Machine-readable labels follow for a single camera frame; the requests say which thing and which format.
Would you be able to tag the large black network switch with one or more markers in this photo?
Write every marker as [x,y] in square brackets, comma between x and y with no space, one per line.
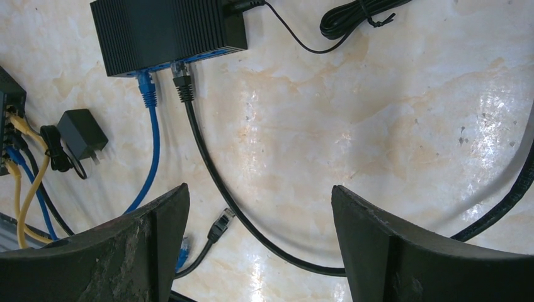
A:
[13,100]

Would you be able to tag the small black wall plug adapter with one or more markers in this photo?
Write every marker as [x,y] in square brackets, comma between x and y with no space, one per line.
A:
[77,136]

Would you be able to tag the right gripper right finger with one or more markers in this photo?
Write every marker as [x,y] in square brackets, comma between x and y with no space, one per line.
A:
[387,258]

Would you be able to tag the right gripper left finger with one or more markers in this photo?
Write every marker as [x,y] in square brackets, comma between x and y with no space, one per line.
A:
[130,258]

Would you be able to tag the small black ribbed network switch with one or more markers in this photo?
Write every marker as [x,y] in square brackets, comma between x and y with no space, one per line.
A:
[150,35]

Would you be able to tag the black power adapter with cord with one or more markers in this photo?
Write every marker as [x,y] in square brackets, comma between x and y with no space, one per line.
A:
[337,24]

